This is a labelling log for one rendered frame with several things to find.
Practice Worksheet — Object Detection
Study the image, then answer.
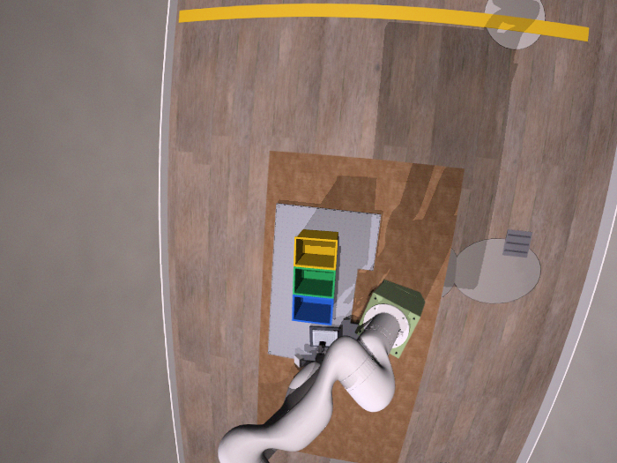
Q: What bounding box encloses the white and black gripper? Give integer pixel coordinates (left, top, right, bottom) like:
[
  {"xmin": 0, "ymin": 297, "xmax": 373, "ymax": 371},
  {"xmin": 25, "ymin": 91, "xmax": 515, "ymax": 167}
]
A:
[{"xmin": 315, "ymin": 341, "xmax": 326, "ymax": 364}]

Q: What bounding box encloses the blue bin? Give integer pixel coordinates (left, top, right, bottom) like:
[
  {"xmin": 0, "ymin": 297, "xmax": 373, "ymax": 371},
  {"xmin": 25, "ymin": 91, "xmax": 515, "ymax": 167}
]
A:
[{"xmin": 292, "ymin": 295, "xmax": 334, "ymax": 325}]

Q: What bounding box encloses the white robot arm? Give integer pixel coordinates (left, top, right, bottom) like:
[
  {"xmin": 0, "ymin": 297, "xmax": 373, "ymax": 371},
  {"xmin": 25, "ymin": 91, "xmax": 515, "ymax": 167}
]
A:
[{"xmin": 218, "ymin": 303, "xmax": 409, "ymax": 463}]

